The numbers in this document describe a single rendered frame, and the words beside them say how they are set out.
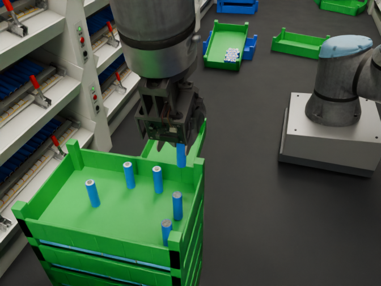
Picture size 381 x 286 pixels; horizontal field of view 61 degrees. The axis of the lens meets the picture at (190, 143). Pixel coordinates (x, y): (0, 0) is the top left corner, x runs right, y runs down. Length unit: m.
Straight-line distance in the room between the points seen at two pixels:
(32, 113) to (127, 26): 0.65
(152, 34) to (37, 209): 0.45
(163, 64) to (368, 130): 0.96
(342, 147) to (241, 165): 0.35
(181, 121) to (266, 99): 1.23
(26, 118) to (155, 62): 0.63
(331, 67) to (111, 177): 0.77
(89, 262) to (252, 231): 0.54
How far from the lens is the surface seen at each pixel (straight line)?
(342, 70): 1.15
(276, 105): 1.60
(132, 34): 0.36
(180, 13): 0.35
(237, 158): 1.26
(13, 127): 0.94
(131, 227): 0.64
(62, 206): 0.72
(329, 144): 1.19
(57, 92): 1.05
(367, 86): 1.12
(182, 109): 0.44
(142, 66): 0.38
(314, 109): 1.23
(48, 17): 1.01
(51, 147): 1.11
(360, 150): 1.21
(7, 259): 1.07
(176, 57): 0.38
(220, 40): 2.04
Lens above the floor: 0.83
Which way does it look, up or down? 39 degrees down
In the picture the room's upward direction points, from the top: 1 degrees counter-clockwise
